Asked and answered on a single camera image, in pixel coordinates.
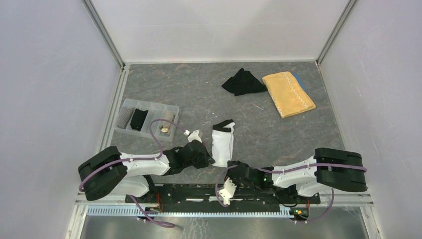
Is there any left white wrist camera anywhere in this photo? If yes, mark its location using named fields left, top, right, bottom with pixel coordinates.
left=184, top=130, right=203, bottom=143

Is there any folded yellow towel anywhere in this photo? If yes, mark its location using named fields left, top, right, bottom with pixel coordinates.
left=262, top=71, right=316, bottom=118

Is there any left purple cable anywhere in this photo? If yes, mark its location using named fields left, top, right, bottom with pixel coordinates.
left=78, top=119, right=189, bottom=229

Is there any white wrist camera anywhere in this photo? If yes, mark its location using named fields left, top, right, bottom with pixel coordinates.
left=217, top=177, right=237, bottom=207
left=184, top=130, right=203, bottom=143

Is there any aluminium frame rail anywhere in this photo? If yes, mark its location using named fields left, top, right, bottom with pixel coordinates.
left=76, top=184, right=374, bottom=218

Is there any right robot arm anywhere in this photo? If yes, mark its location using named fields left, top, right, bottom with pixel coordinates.
left=225, top=148, right=367, bottom=203

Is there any black underwear beige waistband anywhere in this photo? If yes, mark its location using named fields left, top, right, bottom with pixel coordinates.
left=130, top=109, right=149, bottom=131

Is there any white underwear black waistband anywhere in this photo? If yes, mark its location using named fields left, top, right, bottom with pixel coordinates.
left=211, top=119, right=235, bottom=167

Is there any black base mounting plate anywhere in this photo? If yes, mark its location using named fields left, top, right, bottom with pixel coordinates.
left=125, top=183, right=320, bottom=214

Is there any clear plastic organizer box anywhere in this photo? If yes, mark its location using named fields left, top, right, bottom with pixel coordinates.
left=113, top=99, right=180, bottom=142

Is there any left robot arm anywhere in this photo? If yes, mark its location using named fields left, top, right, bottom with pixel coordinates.
left=78, top=140, right=215, bottom=203

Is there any grey striped rolled cloth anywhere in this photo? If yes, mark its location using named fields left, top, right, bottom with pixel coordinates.
left=116, top=107, right=135, bottom=129

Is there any blue cloth under towel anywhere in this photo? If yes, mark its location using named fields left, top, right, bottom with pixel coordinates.
left=292, top=73, right=307, bottom=92

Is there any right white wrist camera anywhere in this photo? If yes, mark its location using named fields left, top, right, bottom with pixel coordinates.
left=217, top=177, right=237, bottom=207

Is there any beige rolled cloth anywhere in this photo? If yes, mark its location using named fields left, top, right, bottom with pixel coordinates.
left=160, top=111, right=175, bottom=134

